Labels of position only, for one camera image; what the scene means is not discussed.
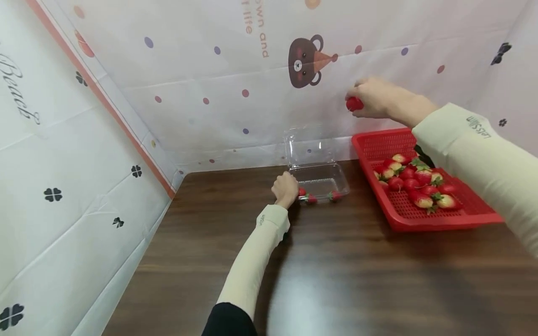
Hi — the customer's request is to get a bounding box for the person's right hand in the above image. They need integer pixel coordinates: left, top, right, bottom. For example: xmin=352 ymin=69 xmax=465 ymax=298
xmin=345 ymin=77 xmax=405 ymax=119

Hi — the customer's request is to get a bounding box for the person's left hand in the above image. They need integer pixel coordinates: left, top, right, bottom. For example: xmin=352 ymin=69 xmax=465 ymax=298
xmin=271 ymin=171 xmax=300 ymax=210

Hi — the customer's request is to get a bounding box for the clear plastic clamshell box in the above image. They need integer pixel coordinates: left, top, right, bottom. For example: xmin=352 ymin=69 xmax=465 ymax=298
xmin=283 ymin=125 xmax=351 ymax=205

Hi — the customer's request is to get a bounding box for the person's left forearm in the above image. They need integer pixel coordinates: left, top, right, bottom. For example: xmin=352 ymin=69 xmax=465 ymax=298
xmin=202 ymin=202 xmax=291 ymax=336

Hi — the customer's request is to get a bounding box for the person's right forearm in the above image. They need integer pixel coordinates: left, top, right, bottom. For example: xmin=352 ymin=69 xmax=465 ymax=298
xmin=395 ymin=90 xmax=538 ymax=260

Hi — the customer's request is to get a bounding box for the black wrist band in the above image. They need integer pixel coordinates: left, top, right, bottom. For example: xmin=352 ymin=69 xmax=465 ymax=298
xmin=414 ymin=145 xmax=436 ymax=169

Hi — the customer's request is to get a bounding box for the pile of strawberries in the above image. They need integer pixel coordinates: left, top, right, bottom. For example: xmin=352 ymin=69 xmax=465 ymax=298
xmin=373 ymin=153 xmax=463 ymax=215

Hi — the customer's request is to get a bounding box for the red plastic mesh basket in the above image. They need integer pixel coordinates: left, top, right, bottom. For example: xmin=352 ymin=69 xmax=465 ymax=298
xmin=351 ymin=128 xmax=504 ymax=233

